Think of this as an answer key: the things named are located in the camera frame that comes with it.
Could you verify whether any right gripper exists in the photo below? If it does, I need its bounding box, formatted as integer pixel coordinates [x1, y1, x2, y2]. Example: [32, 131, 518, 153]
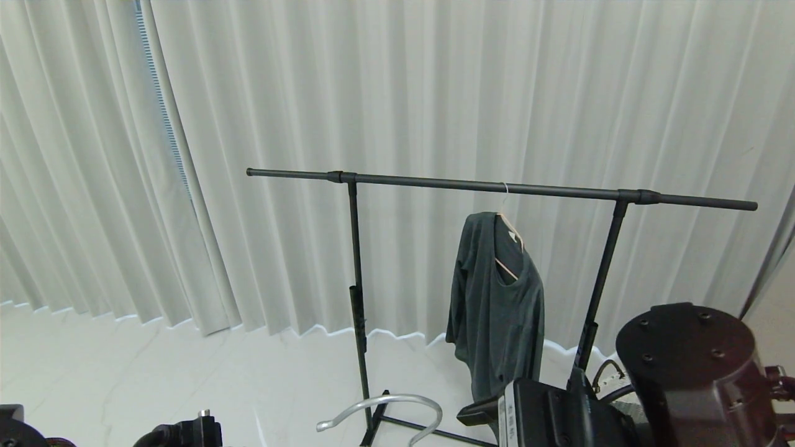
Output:
[457, 380, 521, 447]

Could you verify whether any dark grey t-shirt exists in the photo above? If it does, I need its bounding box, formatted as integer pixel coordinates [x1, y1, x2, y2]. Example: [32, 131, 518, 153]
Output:
[445, 212, 547, 404]

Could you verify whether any pink clothes hanger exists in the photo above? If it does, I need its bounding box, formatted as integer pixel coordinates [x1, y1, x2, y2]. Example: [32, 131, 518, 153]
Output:
[315, 394, 444, 447]
[494, 183, 526, 281]

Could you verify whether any black clothes rack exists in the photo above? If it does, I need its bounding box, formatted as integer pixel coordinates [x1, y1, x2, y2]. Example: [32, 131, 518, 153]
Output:
[246, 167, 759, 447]

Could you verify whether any white curtain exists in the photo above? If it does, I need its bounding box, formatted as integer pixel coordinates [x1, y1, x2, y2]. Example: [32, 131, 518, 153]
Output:
[0, 0, 795, 351]

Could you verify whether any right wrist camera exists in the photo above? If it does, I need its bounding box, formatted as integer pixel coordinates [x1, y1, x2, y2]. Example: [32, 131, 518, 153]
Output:
[517, 368, 640, 447]

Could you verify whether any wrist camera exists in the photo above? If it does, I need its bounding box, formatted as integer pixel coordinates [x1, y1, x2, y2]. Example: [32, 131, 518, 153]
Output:
[132, 409, 224, 447]
[517, 368, 640, 447]

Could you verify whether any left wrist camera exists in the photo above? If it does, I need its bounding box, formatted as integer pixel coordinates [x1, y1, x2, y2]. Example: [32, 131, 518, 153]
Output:
[132, 409, 224, 447]

